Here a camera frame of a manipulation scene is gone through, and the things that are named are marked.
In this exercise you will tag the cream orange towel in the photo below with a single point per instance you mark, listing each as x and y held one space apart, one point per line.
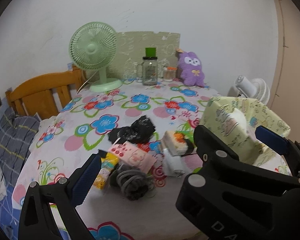
176 144

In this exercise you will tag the grey plaid pillow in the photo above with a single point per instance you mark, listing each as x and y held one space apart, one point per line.
16 135

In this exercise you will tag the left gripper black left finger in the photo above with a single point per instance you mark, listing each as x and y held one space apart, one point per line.
37 221

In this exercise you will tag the white sock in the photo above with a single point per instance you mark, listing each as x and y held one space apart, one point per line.
172 165

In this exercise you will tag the glass jar green lid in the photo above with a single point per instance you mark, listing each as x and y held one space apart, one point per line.
147 70

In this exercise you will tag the grey socks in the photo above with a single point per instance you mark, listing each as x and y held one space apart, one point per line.
132 182

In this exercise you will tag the yellow-green patterned fabric bin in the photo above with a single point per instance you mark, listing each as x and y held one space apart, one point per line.
234 121

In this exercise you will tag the small glass orange lid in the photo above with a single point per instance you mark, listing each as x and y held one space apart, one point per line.
169 73

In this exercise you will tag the purple bunny plush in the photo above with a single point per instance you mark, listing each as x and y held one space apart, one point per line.
191 72

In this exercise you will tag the pink bear cloth pack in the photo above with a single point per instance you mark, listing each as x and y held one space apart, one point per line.
133 156

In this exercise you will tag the white standing fan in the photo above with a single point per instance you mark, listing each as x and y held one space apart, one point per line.
253 88

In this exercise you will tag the yellow cartoon tissue pack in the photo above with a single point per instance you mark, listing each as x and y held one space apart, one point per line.
108 163

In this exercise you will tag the green patterned backing board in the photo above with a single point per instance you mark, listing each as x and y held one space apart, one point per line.
131 48

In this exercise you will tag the black sparkly cloth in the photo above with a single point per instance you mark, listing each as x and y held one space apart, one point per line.
139 132

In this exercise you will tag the floral tablecloth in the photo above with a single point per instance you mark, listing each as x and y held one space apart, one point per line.
81 128

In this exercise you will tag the green desk fan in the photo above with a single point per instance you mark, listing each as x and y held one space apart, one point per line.
93 47

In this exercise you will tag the clear glass cup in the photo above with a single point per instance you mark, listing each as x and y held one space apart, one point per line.
130 72

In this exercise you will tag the blue checked bedsheet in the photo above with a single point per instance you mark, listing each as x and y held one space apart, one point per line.
9 217

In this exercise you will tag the beige door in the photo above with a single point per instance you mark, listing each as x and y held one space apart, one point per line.
285 90

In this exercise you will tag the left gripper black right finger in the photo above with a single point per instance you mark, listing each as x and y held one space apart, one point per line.
229 199

